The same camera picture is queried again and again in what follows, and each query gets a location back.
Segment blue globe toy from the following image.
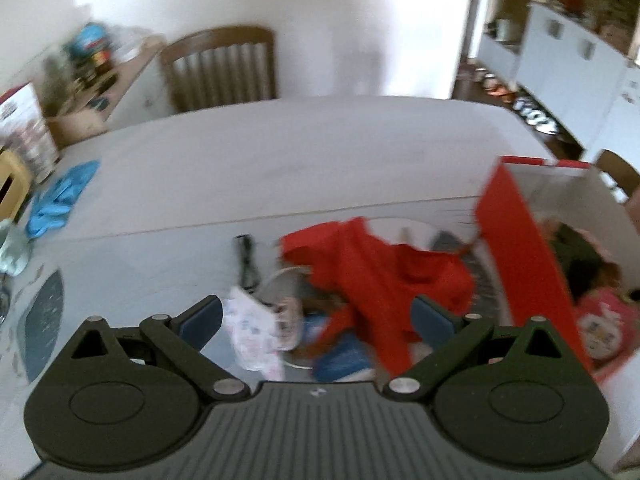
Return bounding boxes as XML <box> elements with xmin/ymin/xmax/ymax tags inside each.
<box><xmin>65</xmin><ymin>22</ymin><xmax>111</xmax><ymax>61</ymax></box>

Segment wooden chair near cabinet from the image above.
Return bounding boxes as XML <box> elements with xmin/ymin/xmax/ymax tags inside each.
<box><xmin>594</xmin><ymin>150</ymin><xmax>639</xmax><ymax>204</ymax></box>

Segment red snack box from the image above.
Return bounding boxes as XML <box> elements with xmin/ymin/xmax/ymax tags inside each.
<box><xmin>1</xmin><ymin>84</ymin><xmax>60</xmax><ymax>184</ymax></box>

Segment wooden side cabinet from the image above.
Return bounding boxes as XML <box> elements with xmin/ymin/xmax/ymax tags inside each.
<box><xmin>47</xmin><ymin>35</ymin><xmax>175</xmax><ymax>148</ymax></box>

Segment red cloth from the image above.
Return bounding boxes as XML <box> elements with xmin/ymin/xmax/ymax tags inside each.
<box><xmin>280</xmin><ymin>217</ymin><xmax>474</xmax><ymax>377</ymax></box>

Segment dark wooden chair far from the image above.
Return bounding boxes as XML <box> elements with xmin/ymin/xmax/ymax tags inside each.
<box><xmin>160</xmin><ymin>25</ymin><xmax>279</xmax><ymax>113</ymax></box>

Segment white patterned cloth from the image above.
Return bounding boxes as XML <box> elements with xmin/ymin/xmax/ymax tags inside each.
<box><xmin>224</xmin><ymin>286</ymin><xmax>304</xmax><ymax>382</ymax></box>

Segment black cable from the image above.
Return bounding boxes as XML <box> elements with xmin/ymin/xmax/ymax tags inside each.
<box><xmin>234</xmin><ymin>233</ymin><xmax>260</xmax><ymax>291</ymax></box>

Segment yellow tissue box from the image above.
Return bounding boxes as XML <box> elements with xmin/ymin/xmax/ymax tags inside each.
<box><xmin>0</xmin><ymin>148</ymin><xmax>32</xmax><ymax>220</ymax></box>

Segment blue rubber gloves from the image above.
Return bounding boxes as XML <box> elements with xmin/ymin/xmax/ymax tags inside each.
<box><xmin>25</xmin><ymin>159</ymin><xmax>100</xmax><ymax>240</ymax></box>

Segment pink strawberry plush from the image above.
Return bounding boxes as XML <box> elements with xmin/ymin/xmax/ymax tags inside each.
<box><xmin>576</xmin><ymin>287</ymin><xmax>639</xmax><ymax>366</ymax></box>

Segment row of shoes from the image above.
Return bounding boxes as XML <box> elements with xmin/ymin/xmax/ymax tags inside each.
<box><xmin>473</xmin><ymin>67</ymin><xmax>562</xmax><ymax>136</ymax></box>

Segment pink knitted hat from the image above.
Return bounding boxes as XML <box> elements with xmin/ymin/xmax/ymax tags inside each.
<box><xmin>538</xmin><ymin>219</ymin><xmax>622</xmax><ymax>304</ymax></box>

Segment white wall cabinet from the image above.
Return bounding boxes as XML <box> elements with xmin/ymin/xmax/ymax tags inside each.
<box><xmin>470</xmin><ymin>0</ymin><xmax>639</xmax><ymax>162</ymax></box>

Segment blue patterned table mat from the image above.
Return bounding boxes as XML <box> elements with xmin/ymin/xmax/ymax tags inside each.
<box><xmin>14</xmin><ymin>228</ymin><xmax>501</xmax><ymax>386</ymax></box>

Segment red and white cardboard box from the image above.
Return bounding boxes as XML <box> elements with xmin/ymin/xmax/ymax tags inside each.
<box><xmin>474</xmin><ymin>156</ymin><xmax>639</xmax><ymax>382</ymax></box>

